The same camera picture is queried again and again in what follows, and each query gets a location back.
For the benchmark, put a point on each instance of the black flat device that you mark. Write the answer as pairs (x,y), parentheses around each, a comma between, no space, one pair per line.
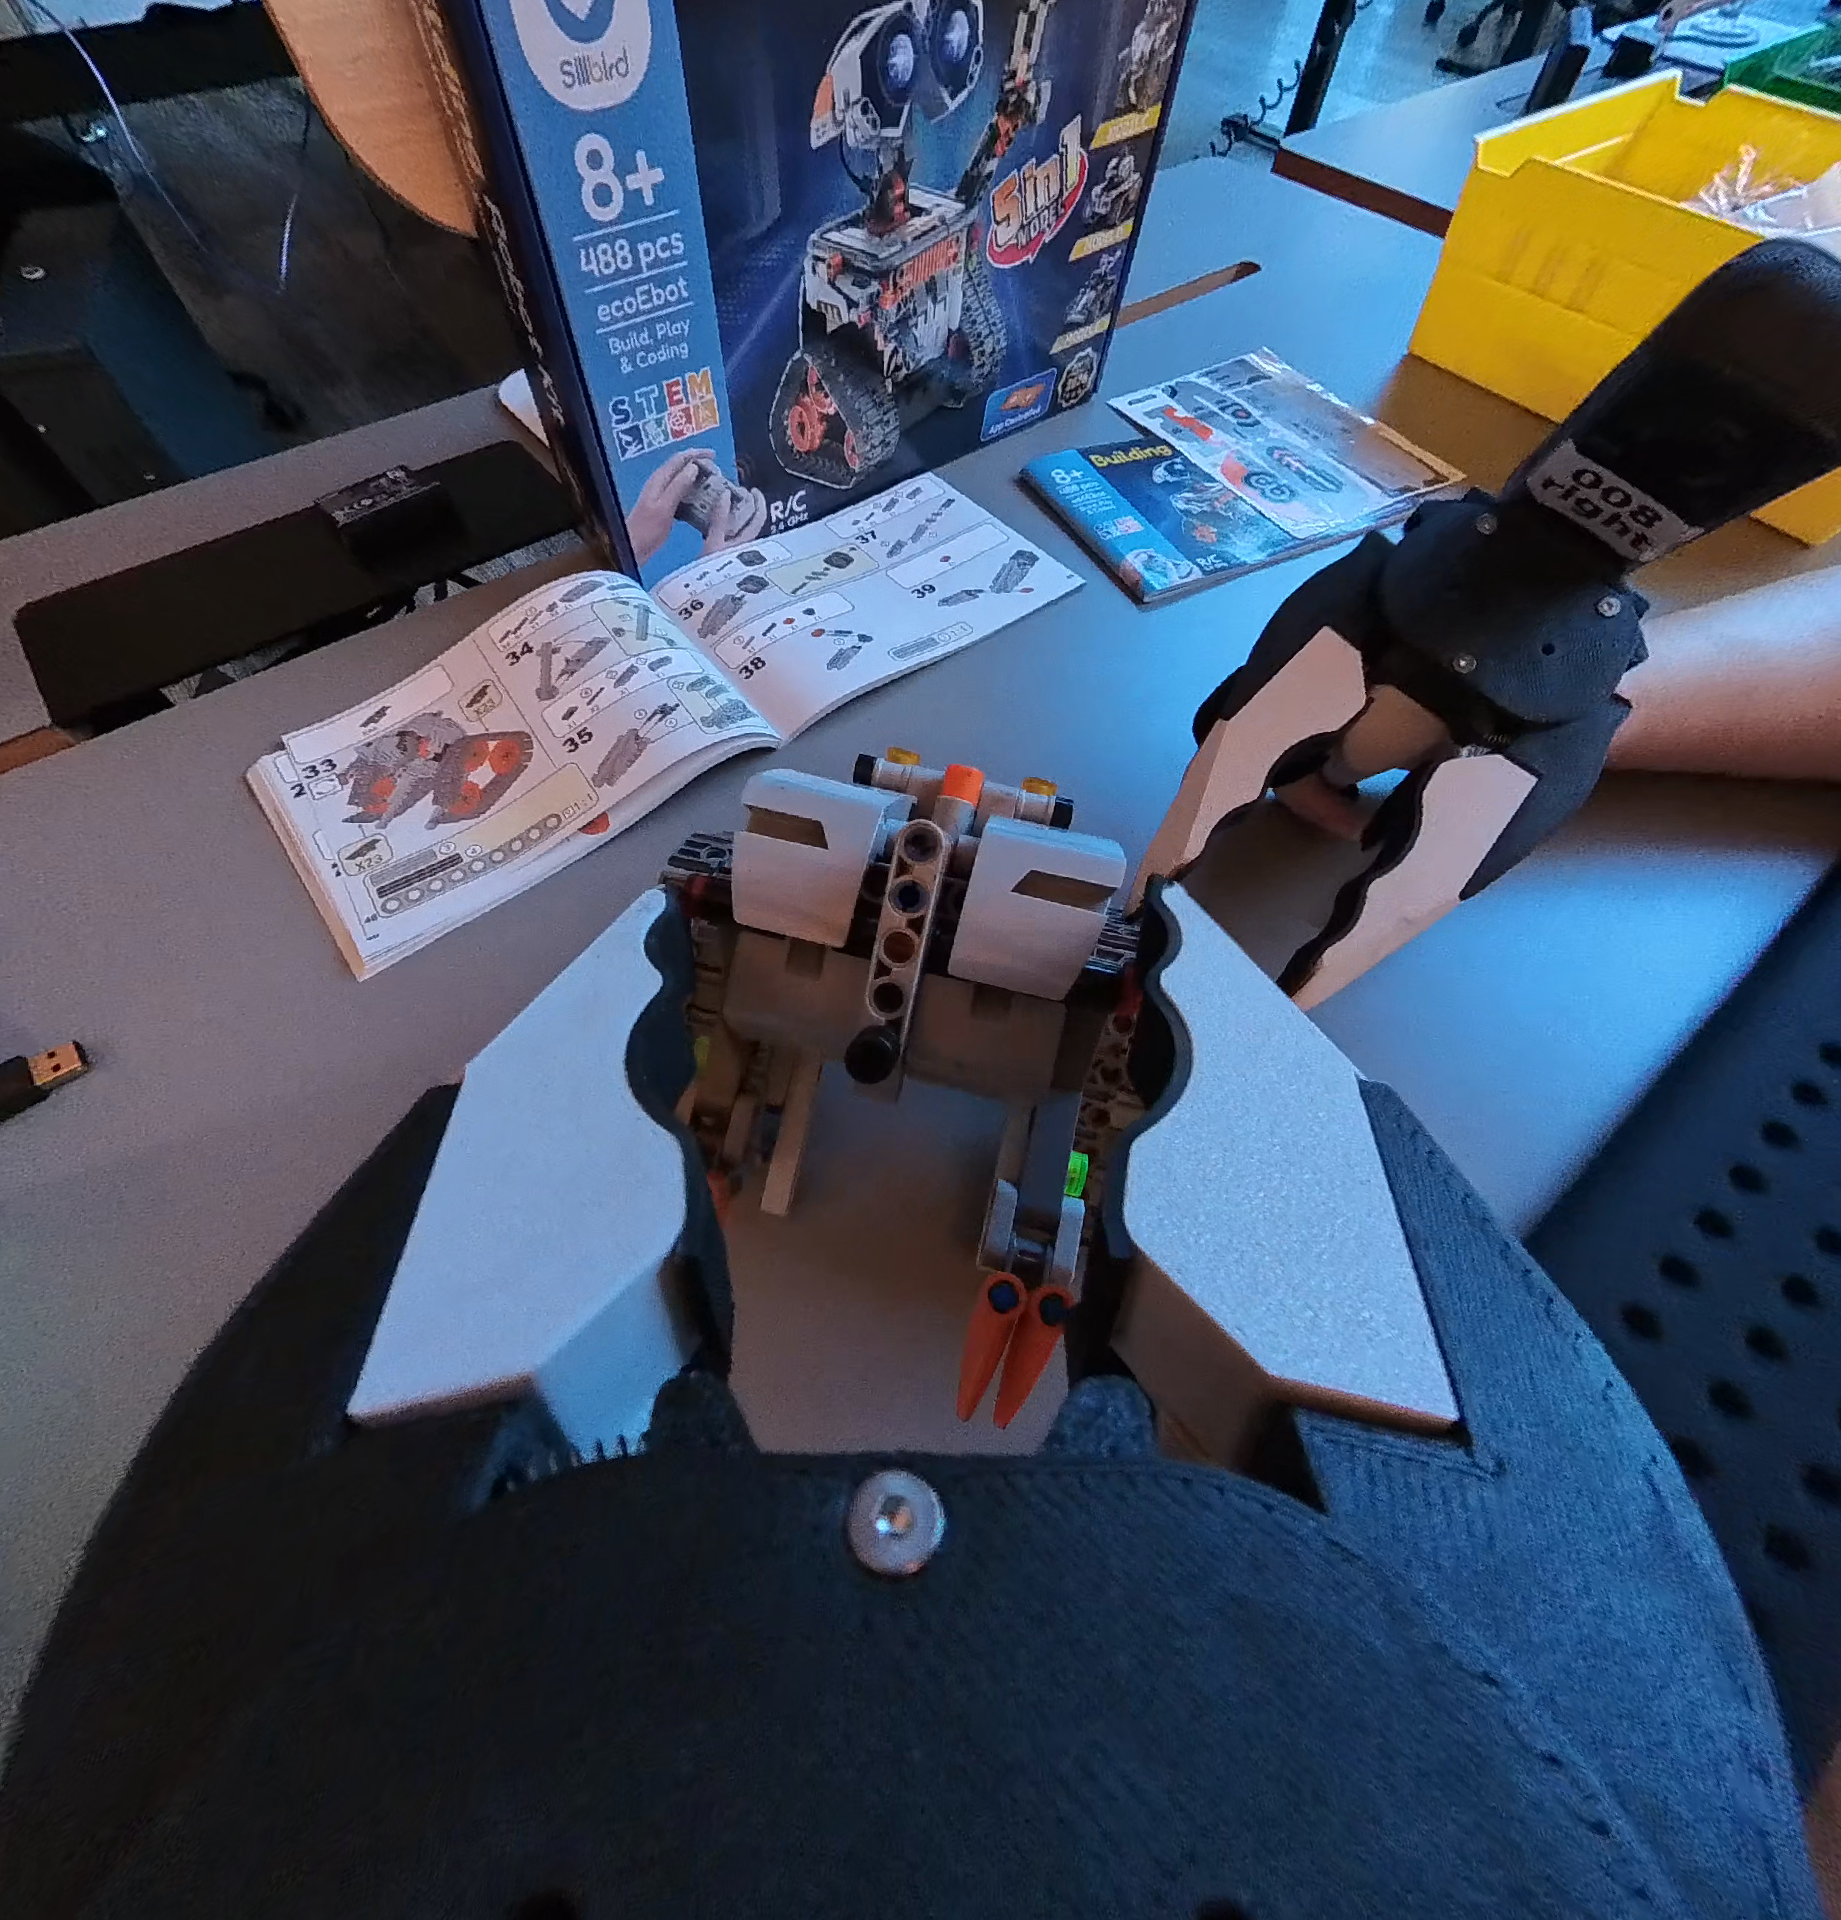
(184,616)

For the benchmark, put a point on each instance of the printed sticker sheet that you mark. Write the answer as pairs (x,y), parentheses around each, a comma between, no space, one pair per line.
(1310,435)

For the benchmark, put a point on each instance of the small dark block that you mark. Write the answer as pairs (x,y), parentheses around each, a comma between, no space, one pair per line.
(19,1082)

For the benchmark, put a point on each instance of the wooden chair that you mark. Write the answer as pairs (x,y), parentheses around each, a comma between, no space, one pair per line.
(380,106)

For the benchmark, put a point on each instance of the green storage bin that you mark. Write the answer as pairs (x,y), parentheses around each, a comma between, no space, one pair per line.
(1806,61)

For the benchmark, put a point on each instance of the black perforated chair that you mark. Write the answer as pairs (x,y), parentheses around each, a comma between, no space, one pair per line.
(1730,1201)

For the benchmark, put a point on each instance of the person's right hand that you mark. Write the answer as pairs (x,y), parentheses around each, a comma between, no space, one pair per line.
(1333,806)

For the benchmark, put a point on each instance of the small black box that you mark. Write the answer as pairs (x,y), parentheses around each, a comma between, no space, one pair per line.
(388,511)

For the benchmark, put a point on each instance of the yellow storage bin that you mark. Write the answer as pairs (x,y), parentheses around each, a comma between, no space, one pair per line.
(1535,255)

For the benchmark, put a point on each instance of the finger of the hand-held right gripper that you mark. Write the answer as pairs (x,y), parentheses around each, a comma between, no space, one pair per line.
(1438,841)
(1250,735)

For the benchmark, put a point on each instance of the blue robot kit box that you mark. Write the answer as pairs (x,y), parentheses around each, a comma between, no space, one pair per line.
(636,301)

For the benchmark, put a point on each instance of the open instruction booklet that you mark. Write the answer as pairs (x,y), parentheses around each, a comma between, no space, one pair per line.
(561,721)

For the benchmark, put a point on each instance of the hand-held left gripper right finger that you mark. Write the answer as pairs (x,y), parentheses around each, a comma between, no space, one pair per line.
(1281,1201)

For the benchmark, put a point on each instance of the person's right forearm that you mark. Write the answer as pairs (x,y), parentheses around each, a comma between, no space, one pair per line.
(1760,690)

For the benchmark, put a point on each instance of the blue leaflet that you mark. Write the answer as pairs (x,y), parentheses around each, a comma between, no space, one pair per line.
(1145,526)

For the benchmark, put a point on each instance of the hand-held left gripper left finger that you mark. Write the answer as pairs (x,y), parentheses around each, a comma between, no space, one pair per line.
(545,1201)

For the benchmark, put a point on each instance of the grey orange tracked toy robot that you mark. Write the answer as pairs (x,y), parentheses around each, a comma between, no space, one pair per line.
(920,1020)

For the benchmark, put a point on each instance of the clear plastic bags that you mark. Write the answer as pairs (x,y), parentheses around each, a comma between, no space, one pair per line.
(1776,188)

